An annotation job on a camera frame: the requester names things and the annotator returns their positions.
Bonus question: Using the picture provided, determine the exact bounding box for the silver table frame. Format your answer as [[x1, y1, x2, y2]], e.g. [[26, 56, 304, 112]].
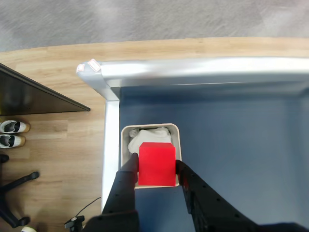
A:
[[76, 57, 309, 211]]

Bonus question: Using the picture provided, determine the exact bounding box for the thin dark floor cable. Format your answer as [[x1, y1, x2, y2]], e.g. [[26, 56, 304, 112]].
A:
[[74, 196, 102, 218]]

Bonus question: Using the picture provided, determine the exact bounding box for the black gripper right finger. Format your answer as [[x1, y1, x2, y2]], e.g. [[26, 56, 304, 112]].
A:
[[175, 159, 261, 232]]

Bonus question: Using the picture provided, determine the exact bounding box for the beige rounded square box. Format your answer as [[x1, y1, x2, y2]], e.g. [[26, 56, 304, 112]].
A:
[[120, 123, 182, 190]]

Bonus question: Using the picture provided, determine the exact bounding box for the white and black shoe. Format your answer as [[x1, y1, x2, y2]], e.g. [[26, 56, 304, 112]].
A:
[[0, 134, 27, 149], [0, 120, 31, 134]]

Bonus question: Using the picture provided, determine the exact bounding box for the blue-grey table mat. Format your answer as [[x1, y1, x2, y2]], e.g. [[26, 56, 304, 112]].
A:
[[119, 83, 309, 232]]

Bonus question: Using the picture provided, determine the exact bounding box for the black clamp handle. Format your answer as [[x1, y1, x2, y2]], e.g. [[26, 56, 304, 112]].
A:
[[64, 215, 86, 232]]

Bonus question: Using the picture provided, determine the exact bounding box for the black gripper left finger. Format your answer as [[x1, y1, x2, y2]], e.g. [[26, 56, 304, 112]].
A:
[[85, 152, 140, 232]]

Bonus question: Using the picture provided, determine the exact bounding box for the white crumpled cloth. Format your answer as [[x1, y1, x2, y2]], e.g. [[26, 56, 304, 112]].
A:
[[127, 127, 173, 155]]

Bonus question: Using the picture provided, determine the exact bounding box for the dark brown panel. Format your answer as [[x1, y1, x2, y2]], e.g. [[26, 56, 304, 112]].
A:
[[0, 62, 91, 117]]

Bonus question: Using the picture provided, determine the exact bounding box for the black office chair base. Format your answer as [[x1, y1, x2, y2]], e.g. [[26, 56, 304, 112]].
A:
[[0, 154, 41, 229]]

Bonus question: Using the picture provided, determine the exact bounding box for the red cube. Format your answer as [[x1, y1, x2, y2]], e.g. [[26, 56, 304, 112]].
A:
[[138, 142, 177, 187]]

